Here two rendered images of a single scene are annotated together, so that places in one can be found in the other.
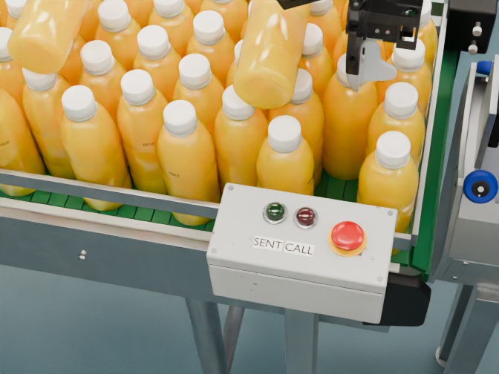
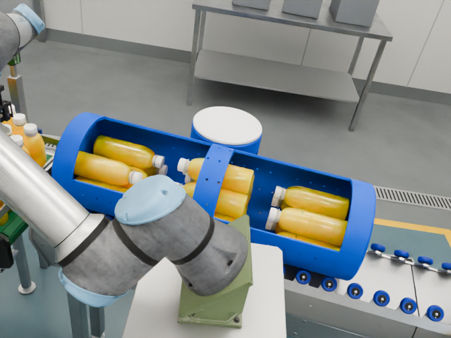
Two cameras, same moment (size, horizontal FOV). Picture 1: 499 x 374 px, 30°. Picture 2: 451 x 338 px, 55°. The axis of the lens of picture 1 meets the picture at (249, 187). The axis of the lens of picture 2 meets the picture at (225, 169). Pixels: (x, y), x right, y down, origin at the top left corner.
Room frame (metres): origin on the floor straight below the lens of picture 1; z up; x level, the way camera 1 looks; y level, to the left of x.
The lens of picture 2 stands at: (-0.38, -0.70, 1.92)
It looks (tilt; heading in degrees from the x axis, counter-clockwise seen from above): 36 degrees down; 351
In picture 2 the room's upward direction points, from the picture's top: 10 degrees clockwise
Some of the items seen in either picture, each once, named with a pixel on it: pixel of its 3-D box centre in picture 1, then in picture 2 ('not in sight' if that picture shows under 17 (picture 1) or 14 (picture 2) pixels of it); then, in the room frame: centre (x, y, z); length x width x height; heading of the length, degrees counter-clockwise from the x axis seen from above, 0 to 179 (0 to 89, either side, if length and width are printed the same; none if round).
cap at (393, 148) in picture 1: (393, 148); not in sight; (0.61, -0.17, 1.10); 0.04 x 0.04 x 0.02
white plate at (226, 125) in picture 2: not in sight; (227, 125); (1.10, -0.90, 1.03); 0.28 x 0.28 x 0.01
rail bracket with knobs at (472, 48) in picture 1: (468, 20); not in sight; (0.94, -0.35, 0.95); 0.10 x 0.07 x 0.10; 164
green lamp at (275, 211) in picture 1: (275, 211); not in sight; (0.54, -0.03, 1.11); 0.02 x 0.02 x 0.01
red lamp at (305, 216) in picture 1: (305, 215); not in sight; (0.53, -0.06, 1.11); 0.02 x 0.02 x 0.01
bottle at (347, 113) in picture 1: (349, 119); not in sight; (0.74, -0.14, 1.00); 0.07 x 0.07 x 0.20
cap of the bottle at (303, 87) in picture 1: (296, 84); not in sight; (0.72, -0.07, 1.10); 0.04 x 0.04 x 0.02
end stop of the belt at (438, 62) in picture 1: (431, 116); (36, 177); (0.76, -0.26, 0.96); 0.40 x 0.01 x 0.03; 164
